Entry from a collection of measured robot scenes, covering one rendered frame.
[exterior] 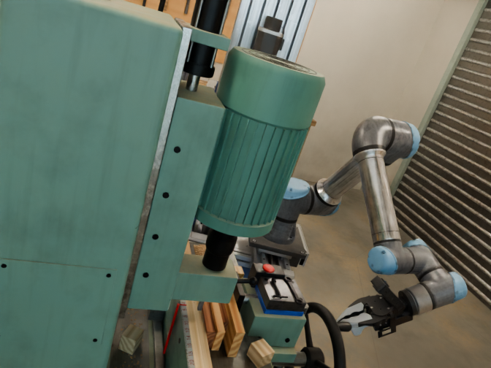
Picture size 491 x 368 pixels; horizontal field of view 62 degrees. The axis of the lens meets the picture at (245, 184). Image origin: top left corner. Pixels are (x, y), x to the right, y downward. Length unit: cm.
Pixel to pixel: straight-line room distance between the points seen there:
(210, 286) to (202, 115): 38
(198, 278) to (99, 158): 35
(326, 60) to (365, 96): 65
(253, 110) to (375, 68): 419
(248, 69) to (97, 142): 25
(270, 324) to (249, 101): 55
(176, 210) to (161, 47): 28
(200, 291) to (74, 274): 27
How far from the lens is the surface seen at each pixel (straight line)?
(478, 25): 464
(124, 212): 68
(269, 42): 147
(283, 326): 103
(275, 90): 66
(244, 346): 99
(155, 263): 78
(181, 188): 70
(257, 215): 74
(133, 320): 112
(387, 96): 501
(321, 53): 447
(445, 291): 125
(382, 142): 128
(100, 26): 59
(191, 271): 85
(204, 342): 91
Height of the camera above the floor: 157
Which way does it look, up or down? 22 degrees down
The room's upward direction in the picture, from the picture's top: 18 degrees clockwise
